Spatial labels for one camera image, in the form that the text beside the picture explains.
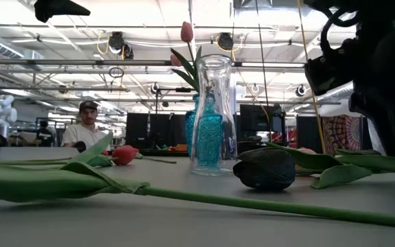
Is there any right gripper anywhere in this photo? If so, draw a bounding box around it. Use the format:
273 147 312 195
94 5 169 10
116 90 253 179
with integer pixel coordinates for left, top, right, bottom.
350 25 395 166

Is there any black artificial tulip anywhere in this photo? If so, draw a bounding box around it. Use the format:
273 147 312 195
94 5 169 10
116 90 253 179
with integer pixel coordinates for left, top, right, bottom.
0 150 395 230
232 141 373 192

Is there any clear glass vase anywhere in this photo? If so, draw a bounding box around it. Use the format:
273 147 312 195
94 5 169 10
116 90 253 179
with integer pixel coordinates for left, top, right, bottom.
189 54 239 177

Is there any blue glass vase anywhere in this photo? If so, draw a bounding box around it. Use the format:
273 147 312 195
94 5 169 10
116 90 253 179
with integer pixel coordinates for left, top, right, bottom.
184 93 224 167

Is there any white hanging cloth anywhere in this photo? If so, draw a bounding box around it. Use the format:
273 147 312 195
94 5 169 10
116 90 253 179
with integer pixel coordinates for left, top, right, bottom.
366 118 389 156

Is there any patterned tapestry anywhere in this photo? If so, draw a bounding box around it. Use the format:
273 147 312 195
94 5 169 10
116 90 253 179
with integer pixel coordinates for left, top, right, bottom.
322 115 363 154

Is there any black partition panel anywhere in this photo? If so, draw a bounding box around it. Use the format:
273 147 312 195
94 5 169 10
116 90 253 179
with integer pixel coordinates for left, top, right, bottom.
296 115 323 152
125 112 188 151

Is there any person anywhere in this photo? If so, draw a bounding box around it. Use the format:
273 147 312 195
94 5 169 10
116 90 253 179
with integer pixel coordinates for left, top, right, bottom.
36 119 55 148
60 100 112 152

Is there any black monitor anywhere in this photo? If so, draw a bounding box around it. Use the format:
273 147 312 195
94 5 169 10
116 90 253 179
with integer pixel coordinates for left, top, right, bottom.
240 104 287 133

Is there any red artificial tulip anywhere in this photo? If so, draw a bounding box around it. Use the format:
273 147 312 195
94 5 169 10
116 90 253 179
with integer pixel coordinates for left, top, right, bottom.
67 132 140 169

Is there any long ceiling light rail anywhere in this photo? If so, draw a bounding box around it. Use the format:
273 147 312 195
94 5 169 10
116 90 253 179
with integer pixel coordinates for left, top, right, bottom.
0 58 308 69

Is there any black cable loop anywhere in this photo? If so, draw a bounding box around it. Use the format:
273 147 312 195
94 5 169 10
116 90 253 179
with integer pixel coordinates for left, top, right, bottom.
108 67 125 79

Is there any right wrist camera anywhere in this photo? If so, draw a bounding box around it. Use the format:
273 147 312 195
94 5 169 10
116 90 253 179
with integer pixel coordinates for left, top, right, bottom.
304 54 353 97

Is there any yellow hanging cable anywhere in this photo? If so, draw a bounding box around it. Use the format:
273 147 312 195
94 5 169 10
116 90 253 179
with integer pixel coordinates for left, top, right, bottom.
296 0 327 154

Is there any black hanging cable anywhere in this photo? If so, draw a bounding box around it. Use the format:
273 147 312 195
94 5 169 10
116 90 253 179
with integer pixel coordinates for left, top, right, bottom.
254 0 273 142

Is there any black table frame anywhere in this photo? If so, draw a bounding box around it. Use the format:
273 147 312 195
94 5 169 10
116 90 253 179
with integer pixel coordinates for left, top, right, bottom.
139 149 191 158

